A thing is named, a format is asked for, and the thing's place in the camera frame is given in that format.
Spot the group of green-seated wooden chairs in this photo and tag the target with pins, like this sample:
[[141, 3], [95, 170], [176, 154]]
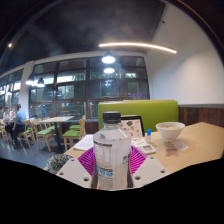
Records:
[[43, 132]]

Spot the black tablet with stickers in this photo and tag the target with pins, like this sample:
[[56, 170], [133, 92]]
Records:
[[133, 126]]

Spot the green upholstered bench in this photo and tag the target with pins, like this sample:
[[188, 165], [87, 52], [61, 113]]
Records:
[[150, 111]]

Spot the long curved linear ceiling light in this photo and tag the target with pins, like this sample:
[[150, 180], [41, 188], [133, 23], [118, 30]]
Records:
[[136, 44]]

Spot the person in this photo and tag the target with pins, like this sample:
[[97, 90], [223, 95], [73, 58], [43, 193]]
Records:
[[6, 116], [20, 120]]

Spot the light wooden dining table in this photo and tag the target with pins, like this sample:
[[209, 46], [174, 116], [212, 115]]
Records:
[[56, 119]]

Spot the clear plastic water bottle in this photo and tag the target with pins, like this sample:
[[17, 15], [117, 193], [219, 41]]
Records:
[[112, 153]]

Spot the small white flat device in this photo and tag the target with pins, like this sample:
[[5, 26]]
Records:
[[148, 149]]

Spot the white ceramic bowl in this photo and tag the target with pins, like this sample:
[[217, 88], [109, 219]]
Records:
[[170, 131]]

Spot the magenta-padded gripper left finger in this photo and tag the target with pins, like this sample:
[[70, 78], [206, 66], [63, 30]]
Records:
[[71, 171]]

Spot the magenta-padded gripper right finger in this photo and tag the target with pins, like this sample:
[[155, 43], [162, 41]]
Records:
[[151, 170]]

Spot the small blue-capped white bottle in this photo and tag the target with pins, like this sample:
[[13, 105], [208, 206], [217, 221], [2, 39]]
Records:
[[148, 136]]

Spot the speckled ceramic mug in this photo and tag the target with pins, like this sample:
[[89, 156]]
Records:
[[56, 162]]

